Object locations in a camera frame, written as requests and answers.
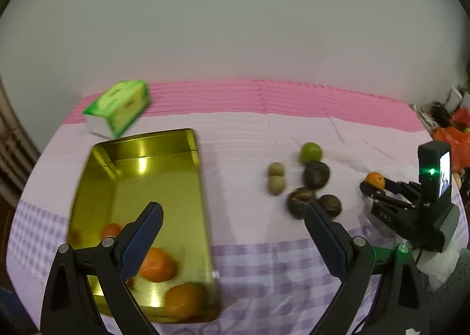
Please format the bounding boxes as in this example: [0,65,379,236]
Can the rattan furniture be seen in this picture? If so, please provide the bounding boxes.
[0,78,41,189]

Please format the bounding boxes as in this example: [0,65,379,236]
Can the crumpled silver wrapper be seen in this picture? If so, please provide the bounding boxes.
[409,103,434,126]

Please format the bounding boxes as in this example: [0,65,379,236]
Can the white crumpled cloth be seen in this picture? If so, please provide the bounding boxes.
[419,247,459,292]

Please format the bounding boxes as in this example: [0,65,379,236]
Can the black tangled clutter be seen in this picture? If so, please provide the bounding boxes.
[431,101,456,126]

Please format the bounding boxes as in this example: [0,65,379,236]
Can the dark blue cloth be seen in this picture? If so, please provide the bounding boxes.
[0,288,37,335]

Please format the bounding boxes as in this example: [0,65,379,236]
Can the small orange mandarin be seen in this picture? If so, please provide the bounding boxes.
[365,171,386,191]
[137,247,179,282]
[163,282,206,321]

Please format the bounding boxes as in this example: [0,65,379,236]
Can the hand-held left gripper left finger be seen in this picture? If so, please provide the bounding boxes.
[40,202,165,335]

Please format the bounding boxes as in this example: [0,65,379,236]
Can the red cherry tomato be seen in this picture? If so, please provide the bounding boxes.
[101,224,122,240]

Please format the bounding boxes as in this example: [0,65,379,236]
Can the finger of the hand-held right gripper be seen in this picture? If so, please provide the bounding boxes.
[360,180,416,213]
[384,178,422,195]

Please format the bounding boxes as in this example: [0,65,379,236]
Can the dark brown wrinkled fruit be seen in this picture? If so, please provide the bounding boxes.
[287,187,317,219]
[304,161,330,189]
[318,194,342,218]

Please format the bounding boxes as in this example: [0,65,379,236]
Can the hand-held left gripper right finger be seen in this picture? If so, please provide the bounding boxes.
[304,203,430,335]

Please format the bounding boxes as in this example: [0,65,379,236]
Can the gold and maroon tin box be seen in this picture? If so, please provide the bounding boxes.
[66,128,223,324]

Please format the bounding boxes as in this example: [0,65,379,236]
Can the orange plastic bag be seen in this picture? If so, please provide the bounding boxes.
[431,107,470,170]

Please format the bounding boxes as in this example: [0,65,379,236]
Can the pink knitted blanket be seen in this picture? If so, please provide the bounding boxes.
[61,79,430,134]

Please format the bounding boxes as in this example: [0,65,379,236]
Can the green and white carton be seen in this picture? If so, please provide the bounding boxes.
[83,80,151,138]

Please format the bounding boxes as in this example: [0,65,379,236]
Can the pink and purple checked cloth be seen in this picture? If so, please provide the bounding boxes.
[7,111,467,335]

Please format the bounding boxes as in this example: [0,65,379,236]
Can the white cardboard box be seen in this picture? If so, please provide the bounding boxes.
[446,88,464,108]

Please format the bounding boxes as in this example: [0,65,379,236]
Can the round green fruit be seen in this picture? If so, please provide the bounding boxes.
[300,142,324,165]

